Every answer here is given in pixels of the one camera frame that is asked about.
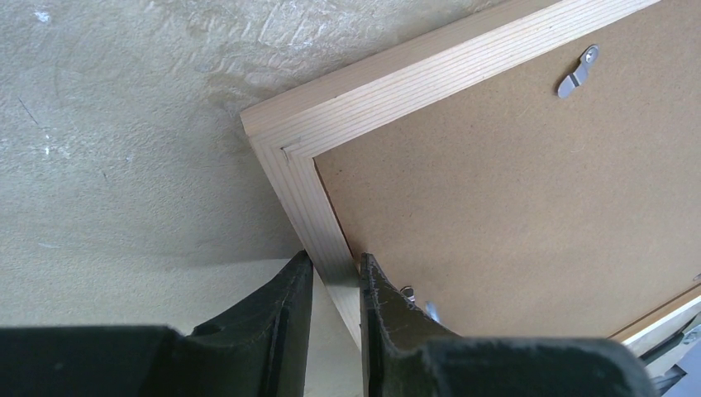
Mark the wooden picture frame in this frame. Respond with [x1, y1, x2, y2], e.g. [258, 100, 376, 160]
[241, 1, 700, 350]

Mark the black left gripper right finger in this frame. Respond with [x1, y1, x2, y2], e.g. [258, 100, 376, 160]
[360, 253, 657, 396]

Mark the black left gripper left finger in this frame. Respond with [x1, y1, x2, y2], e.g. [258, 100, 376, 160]
[1, 251, 313, 396]

